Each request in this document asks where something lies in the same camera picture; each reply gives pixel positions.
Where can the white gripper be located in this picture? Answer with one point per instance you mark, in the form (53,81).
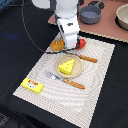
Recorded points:
(69,30)

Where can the red toy tomato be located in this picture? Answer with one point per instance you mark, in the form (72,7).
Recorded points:
(81,44)

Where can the yellow toy cheese wedge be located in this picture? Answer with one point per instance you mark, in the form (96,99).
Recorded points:
(66,68)

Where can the toy bread loaf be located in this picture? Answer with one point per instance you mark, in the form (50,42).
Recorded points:
(57,45)

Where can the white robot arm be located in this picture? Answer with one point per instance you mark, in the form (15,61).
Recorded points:
(66,18)

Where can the grey toy saucepan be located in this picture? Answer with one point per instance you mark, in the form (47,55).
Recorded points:
(91,14)

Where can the round beige plate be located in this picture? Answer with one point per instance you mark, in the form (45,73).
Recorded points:
(77,67)

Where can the beige bowl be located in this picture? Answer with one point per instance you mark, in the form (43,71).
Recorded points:
(122,14)

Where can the white woven placemat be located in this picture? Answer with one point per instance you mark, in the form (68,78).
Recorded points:
(70,104)

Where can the yellow butter box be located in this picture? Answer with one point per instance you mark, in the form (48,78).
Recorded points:
(32,85)

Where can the knife with wooden handle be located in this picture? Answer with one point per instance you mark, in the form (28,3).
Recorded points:
(84,57)

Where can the fork with wooden handle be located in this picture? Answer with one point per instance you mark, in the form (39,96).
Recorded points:
(67,81)

